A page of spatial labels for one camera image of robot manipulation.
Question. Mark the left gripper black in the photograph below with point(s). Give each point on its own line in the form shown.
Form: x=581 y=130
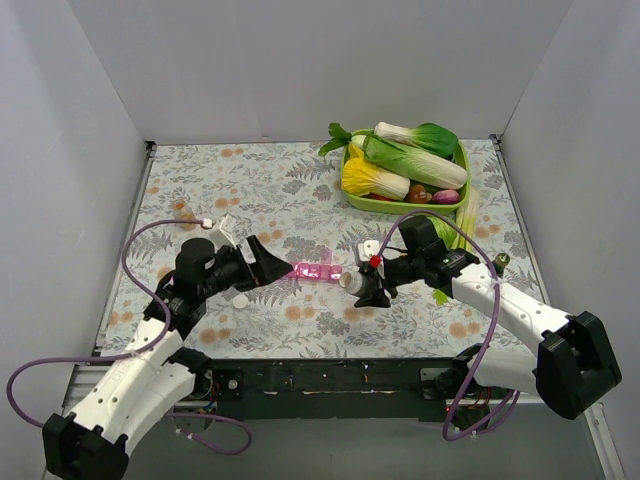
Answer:
x=250 y=265

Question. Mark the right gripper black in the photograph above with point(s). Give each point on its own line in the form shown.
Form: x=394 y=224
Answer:
x=377 y=282

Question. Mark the white capped pill bottle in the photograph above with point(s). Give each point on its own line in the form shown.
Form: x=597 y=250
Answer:
x=352 y=282

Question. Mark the pink weekly pill organizer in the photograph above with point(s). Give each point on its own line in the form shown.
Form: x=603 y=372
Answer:
x=324 y=271

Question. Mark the white bottle cap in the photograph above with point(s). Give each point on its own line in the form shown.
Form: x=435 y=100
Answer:
x=240 y=302

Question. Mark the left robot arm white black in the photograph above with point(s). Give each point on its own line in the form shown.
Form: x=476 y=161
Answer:
x=97 y=437

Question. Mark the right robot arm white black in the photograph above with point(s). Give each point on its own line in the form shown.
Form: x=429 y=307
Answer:
x=569 y=363

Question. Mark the floral table mat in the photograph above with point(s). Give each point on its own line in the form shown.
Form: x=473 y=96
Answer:
x=291 y=199

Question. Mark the green plastic basket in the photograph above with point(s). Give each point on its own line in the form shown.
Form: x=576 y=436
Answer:
x=380 y=204

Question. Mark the green round cabbage toy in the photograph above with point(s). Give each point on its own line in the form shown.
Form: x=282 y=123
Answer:
x=444 y=231

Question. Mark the small orange pill jar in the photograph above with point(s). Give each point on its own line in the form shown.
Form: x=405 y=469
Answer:
x=182 y=211

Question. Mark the brown mushroom toy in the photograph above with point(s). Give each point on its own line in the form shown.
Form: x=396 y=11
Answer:
x=417 y=194

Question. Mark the purple onion toy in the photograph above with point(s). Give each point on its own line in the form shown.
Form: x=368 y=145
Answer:
x=446 y=197

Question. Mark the yellow napa cabbage toy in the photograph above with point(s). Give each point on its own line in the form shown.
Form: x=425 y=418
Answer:
x=361 y=178

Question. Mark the celery stalk toy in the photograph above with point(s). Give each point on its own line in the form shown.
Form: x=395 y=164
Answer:
x=465 y=219

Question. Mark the green glass bottle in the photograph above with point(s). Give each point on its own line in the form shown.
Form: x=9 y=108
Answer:
x=501 y=261

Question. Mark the long napa cabbage toy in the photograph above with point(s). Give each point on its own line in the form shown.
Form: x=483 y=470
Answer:
x=414 y=163

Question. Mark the parsley leaf toy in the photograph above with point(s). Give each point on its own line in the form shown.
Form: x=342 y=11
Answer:
x=339 y=137

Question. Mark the green bok choy toy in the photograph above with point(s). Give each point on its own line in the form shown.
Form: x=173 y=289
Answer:
x=427 y=136

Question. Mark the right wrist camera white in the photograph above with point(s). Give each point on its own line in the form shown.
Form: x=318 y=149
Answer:
x=367 y=253

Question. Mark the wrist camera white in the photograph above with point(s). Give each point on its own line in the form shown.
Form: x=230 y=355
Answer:
x=367 y=253
x=222 y=232

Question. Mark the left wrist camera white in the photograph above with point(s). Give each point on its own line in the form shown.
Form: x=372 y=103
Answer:
x=222 y=232

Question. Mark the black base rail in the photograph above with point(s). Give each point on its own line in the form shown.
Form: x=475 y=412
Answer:
x=383 y=388

